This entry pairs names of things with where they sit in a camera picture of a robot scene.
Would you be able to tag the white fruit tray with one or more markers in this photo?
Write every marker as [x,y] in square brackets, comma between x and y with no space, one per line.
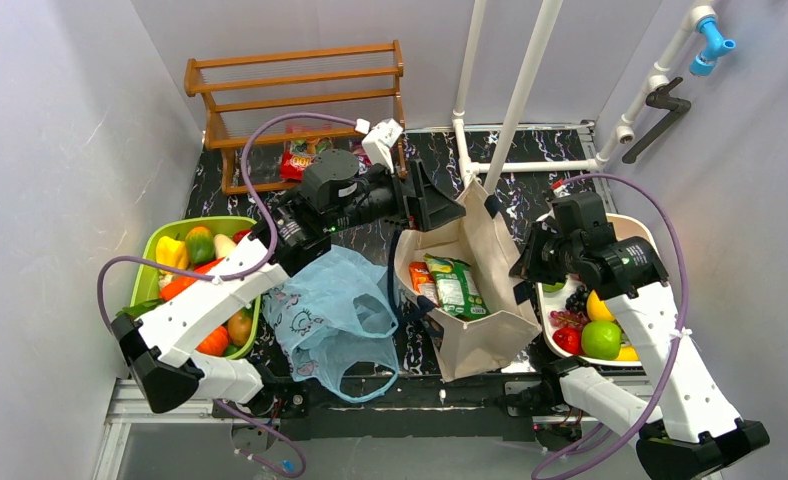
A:
[555,309]

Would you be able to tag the red chili pepper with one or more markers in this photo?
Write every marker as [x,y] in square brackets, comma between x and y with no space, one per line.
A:
[240,235]

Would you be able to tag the orange bell pepper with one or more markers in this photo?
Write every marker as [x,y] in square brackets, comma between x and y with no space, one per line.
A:
[216,343]

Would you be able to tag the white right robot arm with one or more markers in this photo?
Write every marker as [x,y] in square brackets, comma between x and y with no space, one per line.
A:
[687,429]

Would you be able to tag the red snack bag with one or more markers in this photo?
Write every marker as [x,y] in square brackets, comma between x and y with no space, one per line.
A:
[299,154]

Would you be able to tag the blue pipe valve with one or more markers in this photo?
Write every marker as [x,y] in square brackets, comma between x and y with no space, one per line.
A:
[716,46]

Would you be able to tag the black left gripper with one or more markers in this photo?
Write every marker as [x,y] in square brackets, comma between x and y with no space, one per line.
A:
[409,198]

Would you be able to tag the green orange mango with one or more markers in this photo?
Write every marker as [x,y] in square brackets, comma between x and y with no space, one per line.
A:
[199,242]

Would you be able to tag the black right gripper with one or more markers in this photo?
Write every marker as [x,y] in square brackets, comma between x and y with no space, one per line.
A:
[529,253]

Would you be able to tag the green Fox's candy bag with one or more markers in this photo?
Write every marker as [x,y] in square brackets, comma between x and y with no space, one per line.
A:
[456,288]

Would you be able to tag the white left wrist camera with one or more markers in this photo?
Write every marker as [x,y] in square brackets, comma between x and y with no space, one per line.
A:
[378,140]

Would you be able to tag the yellow banana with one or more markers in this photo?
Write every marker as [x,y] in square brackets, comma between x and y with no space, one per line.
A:
[627,353]

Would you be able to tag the purple Fox's candy bag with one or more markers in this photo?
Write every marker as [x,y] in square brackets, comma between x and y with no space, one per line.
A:
[363,160]

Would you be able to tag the brown potato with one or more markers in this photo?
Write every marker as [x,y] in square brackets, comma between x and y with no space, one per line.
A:
[239,327]

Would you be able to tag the orange carrot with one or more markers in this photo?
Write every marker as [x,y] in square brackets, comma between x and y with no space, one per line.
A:
[179,283]

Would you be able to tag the yellow bell pepper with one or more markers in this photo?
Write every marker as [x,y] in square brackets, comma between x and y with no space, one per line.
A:
[172,252]

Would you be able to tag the green custard apple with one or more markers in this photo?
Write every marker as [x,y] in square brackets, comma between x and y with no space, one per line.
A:
[552,288]

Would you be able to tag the wooden shelf rack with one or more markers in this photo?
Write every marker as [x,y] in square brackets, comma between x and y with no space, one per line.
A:
[323,93]

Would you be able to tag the white pvc pipe frame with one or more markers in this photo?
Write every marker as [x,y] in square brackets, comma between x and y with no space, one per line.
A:
[657,84]

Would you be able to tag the beige canvas tote bag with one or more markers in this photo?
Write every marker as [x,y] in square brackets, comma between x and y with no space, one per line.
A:
[481,239]

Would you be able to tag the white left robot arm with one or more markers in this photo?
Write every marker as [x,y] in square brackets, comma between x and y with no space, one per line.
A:
[160,346]

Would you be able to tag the green lettuce leaf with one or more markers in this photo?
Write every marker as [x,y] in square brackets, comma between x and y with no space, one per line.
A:
[139,309]

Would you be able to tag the purple grapes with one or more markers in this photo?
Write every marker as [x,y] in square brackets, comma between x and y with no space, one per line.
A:
[573,312]

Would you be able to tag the orange snack bag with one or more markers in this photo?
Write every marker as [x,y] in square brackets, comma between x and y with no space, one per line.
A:
[422,281]

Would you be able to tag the white radish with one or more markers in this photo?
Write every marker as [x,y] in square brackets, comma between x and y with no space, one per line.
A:
[223,245]

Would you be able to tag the light blue plastic bag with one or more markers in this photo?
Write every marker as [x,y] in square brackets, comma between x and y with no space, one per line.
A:
[331,316]

